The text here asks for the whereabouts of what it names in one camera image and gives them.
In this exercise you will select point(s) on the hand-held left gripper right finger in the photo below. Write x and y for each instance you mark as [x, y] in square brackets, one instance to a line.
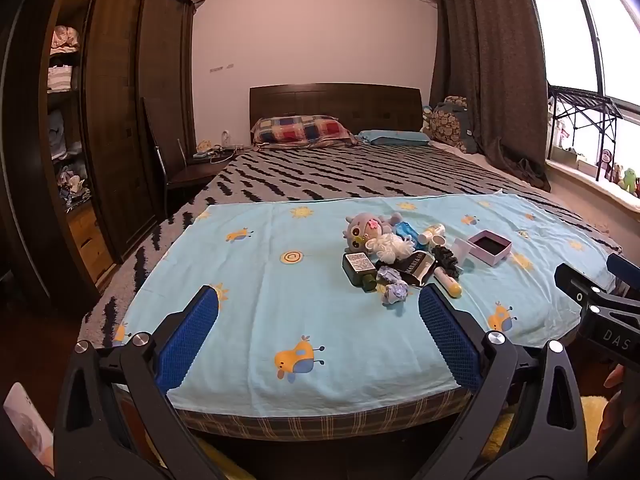
[450, 340]

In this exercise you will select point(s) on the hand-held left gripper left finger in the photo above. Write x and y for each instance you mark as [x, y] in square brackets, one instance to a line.
[189, 337]

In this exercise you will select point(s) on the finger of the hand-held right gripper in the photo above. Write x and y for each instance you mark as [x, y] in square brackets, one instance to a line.
[575, 280]
[622, 266]

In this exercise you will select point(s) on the pink box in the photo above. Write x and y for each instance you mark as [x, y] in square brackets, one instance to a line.
[492, 247]

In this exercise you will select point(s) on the grey plush doll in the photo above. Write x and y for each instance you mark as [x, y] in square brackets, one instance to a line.
[360, 232]

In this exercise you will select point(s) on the person's right hand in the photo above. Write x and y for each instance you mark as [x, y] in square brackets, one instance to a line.
[617, 385]

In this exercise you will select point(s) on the yellow white tube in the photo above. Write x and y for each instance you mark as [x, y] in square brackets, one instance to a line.
[449, 285]

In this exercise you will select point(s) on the purple scrunchie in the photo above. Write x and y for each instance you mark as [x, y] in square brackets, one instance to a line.
[396, 294]

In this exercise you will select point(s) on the black scrunchie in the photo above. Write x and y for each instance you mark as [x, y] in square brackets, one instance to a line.
[446, 260]

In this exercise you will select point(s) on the green frog plush toy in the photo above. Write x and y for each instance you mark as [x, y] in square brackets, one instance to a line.
[629, 180]

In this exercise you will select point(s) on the crumpled blue paper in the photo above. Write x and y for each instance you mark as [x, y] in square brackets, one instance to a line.
[389, 275]

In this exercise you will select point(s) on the white box lid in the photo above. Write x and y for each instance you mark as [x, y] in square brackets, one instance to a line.
[462, 250]

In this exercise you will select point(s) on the small white bottle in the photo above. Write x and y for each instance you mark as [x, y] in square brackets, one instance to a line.
[436, 230]
[429, 242]

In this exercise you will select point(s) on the monkey plush toy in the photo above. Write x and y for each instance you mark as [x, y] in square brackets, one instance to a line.
[605, 165]

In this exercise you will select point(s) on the white fluffy ball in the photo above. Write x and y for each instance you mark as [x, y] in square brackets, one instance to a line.
[392, 249]

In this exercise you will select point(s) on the light blue printed sheet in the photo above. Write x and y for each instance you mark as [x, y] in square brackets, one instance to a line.
[300, 310]

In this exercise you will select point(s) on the blue packet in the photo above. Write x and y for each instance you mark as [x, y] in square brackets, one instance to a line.
[406, 232]

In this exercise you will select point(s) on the dark green bottle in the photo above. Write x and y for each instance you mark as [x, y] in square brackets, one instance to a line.
[359, 267]

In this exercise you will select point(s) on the plaid mattress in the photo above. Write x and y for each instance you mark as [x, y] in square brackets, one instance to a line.
[325, 422]

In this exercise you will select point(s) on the black metal rack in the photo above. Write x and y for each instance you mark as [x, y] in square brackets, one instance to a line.
[585, 105]

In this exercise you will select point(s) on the white pink bag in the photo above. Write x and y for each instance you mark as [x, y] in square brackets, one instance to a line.
[27, 425]

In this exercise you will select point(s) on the mixed pile of clothes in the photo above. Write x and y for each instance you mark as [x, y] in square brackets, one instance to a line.
[74, 187]

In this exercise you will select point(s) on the black striped grey blanket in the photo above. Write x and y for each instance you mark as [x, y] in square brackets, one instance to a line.
[325, 175]

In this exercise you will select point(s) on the blue pillow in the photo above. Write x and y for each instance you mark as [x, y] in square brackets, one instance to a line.
[392, 137]

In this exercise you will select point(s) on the window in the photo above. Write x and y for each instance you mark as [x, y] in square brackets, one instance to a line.
[570, 45]

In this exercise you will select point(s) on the brown curtain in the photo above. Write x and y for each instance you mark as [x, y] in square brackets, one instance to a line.
[480, 70]

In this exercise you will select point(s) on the plaid pillow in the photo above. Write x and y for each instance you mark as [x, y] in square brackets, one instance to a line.
[300, 130]

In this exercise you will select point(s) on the dark wooden wardrobe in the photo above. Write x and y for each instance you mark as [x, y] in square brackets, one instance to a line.
[125, 110]

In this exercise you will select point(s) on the blue folded clothes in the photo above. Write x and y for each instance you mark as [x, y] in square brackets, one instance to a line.
[62, 135]

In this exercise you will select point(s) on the dark wooden headboard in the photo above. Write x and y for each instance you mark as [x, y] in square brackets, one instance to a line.
[335, 102]

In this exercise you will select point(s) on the striped folded clothes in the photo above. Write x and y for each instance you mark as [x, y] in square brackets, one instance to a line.
[61, 79]

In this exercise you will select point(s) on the pink folded clothes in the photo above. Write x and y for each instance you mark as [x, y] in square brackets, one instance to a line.
[64, 40]

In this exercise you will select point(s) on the wall outlet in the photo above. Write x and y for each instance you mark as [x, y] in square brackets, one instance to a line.
[226, 137]

